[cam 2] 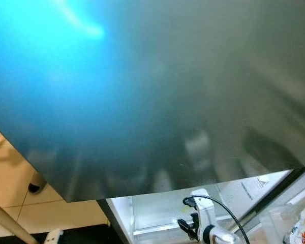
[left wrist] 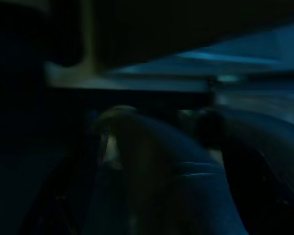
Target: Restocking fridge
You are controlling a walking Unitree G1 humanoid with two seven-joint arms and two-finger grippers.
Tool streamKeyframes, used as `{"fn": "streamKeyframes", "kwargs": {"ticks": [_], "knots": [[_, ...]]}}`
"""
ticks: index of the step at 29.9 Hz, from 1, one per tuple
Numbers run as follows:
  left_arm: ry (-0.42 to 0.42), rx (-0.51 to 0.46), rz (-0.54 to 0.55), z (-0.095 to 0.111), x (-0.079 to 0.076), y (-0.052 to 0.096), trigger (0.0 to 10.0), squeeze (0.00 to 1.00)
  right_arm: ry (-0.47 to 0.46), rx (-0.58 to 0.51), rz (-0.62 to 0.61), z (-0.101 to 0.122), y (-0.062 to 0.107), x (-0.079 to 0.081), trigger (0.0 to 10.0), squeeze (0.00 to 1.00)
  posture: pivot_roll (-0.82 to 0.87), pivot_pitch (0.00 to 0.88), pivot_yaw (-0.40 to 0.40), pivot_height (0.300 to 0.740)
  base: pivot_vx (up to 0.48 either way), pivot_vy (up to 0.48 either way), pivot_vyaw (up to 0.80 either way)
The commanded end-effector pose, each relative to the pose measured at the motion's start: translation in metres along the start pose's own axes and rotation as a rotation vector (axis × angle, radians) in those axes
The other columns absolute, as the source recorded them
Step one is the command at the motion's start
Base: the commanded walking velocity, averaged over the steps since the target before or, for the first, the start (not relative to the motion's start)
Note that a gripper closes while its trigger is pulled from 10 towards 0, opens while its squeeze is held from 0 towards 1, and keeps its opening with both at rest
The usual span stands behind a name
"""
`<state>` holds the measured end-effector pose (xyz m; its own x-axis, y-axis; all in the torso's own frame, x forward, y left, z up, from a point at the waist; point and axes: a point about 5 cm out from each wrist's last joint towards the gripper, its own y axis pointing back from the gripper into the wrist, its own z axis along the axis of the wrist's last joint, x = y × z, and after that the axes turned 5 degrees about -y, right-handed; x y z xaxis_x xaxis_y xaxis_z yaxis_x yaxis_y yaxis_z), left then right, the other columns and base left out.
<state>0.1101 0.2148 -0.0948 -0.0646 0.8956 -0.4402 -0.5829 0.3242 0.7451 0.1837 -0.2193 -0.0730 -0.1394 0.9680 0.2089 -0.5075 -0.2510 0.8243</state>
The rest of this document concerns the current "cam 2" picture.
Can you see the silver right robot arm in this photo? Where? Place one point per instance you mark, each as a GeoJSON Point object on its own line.
{"type": "Point", "coordinates": [226, 238]}

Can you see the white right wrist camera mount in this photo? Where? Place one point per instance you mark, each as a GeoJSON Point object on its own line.
{"type": "Point", "coordinates": [205, 213]}

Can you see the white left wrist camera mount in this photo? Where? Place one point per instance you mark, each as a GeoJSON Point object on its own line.
{"type": "Point", "coordinates": [54, 237]}

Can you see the white fridge compartment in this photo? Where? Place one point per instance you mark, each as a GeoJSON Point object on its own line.
{"type": "Point", "coordinates": [152, 218]}

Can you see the colourful food packet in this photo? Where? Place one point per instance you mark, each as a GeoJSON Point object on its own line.
{"type": "Point", "coordinates": [302, 226]}

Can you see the grey slide sandal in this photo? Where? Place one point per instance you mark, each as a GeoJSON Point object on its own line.
{"type": "Point", "coordinates": [37, 184]}

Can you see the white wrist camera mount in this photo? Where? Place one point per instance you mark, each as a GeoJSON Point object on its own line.
{"type": "Point", "coordinates": [205, 213]}
{"type": "Point", "coordinates": [54, 237]}

